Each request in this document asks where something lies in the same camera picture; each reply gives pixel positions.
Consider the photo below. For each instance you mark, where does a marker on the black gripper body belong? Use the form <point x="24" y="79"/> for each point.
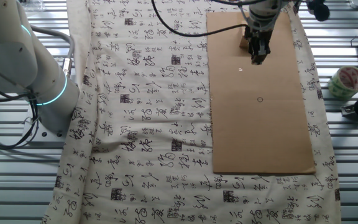
<point x="259" y="35"/>

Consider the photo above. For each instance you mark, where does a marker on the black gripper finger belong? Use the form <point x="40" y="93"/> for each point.
<point x="263" y="54"/>
<point x="252" y="48"/>

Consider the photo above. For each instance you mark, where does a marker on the light wooden block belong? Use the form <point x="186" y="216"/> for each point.
<point x="243" y="42"/>

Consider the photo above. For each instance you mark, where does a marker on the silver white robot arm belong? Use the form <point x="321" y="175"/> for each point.
<point x="11" y="62"/>

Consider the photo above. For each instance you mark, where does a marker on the brown cardboard sheet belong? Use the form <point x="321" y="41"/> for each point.
<point x="259" y="140"/>

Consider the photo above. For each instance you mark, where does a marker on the clear tape roll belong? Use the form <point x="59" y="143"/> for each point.
<point x="343" y="84"/>

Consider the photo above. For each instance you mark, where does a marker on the cream calligraphy print cloth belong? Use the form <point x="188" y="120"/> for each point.
<point x="151" y="124"/>

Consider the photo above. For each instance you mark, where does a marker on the clear plastic item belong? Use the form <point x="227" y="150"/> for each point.
<point x="33" y="4"/>

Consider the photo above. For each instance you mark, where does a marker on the round black camera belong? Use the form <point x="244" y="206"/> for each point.
<point x="319" y="11"/>

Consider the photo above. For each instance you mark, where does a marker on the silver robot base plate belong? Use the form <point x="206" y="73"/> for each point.
<point x="47" y="135"/>

